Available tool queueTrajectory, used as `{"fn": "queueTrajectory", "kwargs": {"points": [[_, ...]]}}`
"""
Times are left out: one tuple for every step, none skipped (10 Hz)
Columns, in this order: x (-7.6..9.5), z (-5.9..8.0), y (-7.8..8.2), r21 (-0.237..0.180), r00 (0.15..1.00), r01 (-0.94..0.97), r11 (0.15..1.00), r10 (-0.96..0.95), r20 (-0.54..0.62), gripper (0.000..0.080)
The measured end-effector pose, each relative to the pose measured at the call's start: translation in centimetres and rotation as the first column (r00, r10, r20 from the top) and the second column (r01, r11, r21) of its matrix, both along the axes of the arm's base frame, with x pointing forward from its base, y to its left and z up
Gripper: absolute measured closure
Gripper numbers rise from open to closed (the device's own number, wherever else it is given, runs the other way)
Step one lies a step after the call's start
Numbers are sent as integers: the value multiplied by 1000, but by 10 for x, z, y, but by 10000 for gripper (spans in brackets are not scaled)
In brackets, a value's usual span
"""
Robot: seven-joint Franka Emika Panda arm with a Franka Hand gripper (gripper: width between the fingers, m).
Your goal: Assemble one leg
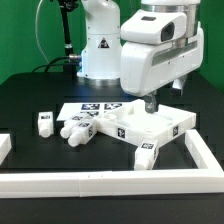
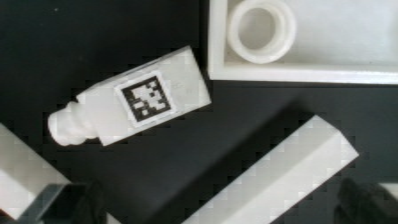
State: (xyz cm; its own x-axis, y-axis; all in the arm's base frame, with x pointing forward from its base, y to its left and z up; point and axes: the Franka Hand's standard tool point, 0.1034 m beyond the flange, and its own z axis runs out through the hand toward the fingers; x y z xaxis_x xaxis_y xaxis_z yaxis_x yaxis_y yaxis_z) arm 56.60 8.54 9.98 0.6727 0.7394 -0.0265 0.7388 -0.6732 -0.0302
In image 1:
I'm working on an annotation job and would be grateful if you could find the black cable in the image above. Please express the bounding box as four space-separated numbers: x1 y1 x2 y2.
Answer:
32 55 82 73

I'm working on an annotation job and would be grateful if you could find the white sheet with markers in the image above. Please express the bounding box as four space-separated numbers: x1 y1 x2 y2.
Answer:
57 102 132 121

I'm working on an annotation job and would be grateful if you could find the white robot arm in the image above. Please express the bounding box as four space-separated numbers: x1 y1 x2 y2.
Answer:
78 0 204 113

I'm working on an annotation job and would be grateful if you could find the black camera stand pole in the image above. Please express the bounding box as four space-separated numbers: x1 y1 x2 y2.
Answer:
54 0 81 71

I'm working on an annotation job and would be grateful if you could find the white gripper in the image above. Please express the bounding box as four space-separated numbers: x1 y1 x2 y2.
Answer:
120 28 204 114

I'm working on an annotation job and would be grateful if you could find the white U-shaped fence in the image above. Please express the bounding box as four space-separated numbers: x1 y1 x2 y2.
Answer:
0 130 224 198

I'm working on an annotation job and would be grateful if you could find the white square tabletop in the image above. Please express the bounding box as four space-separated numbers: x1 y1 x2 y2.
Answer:
96 99 196 147

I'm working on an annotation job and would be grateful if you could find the white block at left edge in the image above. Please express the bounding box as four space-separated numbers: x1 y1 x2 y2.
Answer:
0 134 12 165

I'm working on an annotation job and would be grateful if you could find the grey cable loop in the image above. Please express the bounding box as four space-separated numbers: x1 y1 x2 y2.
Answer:
34 0 51 64

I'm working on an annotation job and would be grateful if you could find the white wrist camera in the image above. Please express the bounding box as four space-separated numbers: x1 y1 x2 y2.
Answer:
121 9 187 45

